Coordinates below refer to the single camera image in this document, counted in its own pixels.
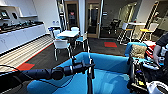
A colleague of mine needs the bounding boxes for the white rounded rig part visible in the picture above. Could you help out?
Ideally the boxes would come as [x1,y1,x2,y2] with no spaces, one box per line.
[146,81,168,94]

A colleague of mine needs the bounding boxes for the yellow bar stool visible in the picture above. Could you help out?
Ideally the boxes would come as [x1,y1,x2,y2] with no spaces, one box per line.
[138,27,153,43]

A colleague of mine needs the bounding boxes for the white low table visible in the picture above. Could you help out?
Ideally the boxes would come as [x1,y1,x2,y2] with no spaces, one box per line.
[56,30,81,39]

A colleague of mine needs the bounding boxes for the white upper kitchen cabinets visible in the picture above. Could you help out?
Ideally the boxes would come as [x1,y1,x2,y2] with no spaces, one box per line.
[13,0,39,19]

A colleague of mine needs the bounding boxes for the black coffee machine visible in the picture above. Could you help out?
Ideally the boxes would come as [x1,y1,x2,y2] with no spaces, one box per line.
[0,8,11,22]

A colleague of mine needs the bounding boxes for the black equipment rig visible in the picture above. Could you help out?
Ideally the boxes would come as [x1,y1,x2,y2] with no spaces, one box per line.
[127,54,168,94]

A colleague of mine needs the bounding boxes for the white lower kitchen cabinets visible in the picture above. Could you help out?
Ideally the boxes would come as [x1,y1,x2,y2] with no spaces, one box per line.
[0,22,47,55]

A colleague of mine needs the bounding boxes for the person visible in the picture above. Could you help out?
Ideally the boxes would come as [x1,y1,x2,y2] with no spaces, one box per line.
[153,32,168,66]

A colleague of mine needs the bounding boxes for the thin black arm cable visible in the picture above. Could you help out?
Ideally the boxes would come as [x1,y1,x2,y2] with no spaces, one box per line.
[0,63,28,94]

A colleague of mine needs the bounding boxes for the black office chair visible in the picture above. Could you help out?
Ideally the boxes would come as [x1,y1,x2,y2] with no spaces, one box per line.
[109,17,123,35]

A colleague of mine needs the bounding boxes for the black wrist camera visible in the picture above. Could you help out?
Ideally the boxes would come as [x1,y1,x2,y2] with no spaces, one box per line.
[70,55,79,67]

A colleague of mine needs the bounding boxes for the red fabric item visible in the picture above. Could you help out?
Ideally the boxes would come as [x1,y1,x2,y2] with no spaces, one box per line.
[146,41,160,60]

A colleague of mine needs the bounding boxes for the white chair teal seat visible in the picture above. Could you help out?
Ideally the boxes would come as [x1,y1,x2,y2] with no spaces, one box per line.
[74,31,91,52]

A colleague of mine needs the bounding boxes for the white kitchen cabinets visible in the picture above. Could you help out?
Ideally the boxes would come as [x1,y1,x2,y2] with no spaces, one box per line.
[0,22,47,55]
[13,0,39,19]

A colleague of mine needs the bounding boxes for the wooden framed glass door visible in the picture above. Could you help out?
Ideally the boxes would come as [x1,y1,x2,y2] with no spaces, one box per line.
[64,0,81,31]
[84,0,103,39]

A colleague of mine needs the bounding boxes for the patterned sofa cushion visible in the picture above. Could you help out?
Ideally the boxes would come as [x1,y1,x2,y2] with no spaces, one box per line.
[129,43,148,60]

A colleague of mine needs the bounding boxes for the white high table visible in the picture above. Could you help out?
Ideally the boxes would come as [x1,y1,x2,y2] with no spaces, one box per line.
[127,21,148,43]

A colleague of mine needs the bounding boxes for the blue sofa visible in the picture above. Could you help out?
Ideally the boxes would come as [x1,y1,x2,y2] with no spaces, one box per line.
[26,41,158,94]

